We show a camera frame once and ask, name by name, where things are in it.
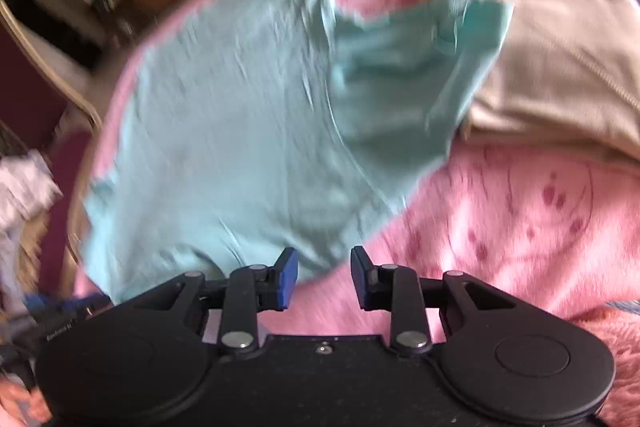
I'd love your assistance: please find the grey white patterned garment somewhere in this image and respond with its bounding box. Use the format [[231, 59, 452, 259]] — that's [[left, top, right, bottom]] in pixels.
[[0, 151, 64, 308]]

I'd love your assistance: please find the beige quilt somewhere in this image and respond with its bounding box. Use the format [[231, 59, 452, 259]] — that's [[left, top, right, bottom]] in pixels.
[[415, 0, 640, 172]]

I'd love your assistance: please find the teal shirt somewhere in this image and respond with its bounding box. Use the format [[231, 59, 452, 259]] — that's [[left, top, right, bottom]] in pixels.
[[80, 0, 516, 303]]

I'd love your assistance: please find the blue garment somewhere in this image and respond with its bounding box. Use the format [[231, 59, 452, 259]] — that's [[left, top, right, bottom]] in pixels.
[[22, 294, 111, 320]]

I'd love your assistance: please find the maroon chair with gold frame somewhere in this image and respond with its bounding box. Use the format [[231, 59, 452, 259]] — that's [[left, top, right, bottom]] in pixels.
[[0, 2, 103, 303]]

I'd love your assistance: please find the pink printed blanket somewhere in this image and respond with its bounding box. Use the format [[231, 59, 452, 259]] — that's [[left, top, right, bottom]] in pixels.
[[72, 0, 640, 427]]

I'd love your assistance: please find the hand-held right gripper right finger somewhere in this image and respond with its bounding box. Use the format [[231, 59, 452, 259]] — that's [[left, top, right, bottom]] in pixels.
[[350, 246, 519, 356]]

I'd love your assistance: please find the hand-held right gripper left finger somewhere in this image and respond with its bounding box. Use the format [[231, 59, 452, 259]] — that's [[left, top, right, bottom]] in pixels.
[[125, 247, 300, 356]]

